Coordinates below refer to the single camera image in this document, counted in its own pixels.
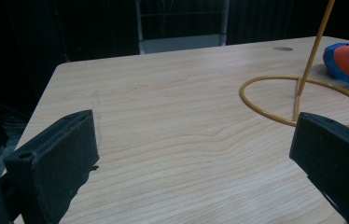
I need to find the yellow metal stand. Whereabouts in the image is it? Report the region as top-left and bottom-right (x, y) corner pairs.
(239, 0), (349, 131)

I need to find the grey metal rack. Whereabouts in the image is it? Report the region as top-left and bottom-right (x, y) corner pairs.
(134, 0), (230, 55)

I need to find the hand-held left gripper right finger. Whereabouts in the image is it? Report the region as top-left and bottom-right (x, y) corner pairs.
(288, 112), (349, 224)

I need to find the blue and orange toy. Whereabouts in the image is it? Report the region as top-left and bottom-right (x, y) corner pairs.
(322, 42), (349, 90)

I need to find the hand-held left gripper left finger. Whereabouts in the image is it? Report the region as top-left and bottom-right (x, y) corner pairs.
(3, 108), (100, 224)

